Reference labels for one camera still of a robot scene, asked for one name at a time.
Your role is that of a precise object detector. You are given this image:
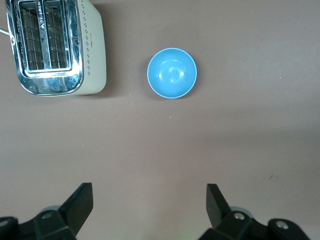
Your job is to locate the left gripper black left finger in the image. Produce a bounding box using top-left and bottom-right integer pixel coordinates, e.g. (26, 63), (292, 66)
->
(0, 182), (94, 240)

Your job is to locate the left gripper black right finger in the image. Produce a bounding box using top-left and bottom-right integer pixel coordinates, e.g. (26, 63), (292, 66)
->
(198, 183), (311, 240)

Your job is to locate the brown table cover mat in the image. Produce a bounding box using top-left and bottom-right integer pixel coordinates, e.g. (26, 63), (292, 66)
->
(0, 0), (320, 240)

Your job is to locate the blue bowl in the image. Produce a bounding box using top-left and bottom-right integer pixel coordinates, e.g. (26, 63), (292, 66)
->
(146, 47), (198, 100)

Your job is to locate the cream and chrome toaster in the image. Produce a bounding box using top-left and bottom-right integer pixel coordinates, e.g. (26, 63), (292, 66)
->
(4, 0), (108, 97)

